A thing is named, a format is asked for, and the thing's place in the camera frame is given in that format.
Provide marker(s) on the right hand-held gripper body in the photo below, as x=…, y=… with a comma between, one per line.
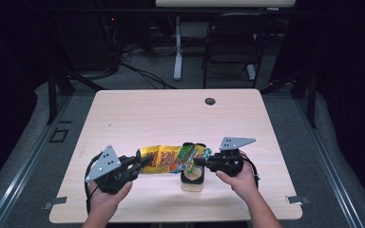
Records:
x=229, y=161

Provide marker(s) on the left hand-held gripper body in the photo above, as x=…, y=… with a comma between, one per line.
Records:
x=107, y=171

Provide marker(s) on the clear square jar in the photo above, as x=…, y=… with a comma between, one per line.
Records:
x=192, y=183

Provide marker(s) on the yellow green spout pouch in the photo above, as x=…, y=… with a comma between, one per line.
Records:
x=164, y=160

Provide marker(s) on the person's right hand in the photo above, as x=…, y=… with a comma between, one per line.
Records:
x=245, y=182

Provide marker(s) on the person's left hand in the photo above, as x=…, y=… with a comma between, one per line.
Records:
x=106, y=202

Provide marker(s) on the grey metal tab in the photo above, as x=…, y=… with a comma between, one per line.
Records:
x=55, y=202
x=297, y=199

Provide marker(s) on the black metal stand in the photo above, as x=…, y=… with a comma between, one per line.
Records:
x=311, y=101
x=52, y=95

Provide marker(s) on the black folding chair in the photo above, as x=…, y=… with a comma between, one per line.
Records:
x=234, y=47

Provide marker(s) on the dark equipment with red light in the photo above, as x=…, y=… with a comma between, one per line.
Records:
x=85, y=41

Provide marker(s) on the white desk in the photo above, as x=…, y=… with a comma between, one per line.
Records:
x=225, y=2

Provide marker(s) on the aluminium floor rail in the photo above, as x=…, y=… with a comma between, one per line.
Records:
x=22, y=171
x=332, y=177

